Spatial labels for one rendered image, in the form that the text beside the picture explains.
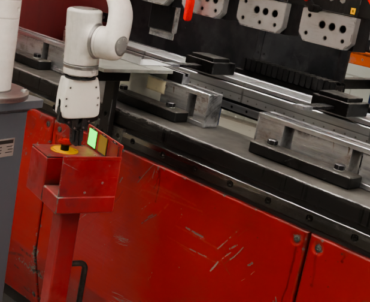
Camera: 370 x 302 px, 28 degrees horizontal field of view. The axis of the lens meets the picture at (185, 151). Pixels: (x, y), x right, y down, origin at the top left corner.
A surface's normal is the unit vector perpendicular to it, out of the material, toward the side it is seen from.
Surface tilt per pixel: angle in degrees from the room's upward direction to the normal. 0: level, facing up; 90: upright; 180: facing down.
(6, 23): 90
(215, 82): 90
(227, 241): 90
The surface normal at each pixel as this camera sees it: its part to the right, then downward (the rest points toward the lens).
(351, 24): -0.68, 0.06
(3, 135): 0.83, 0.28
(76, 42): -0.36, 0.25
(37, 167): -0.83, -0.01
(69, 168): 0.52, 0.30
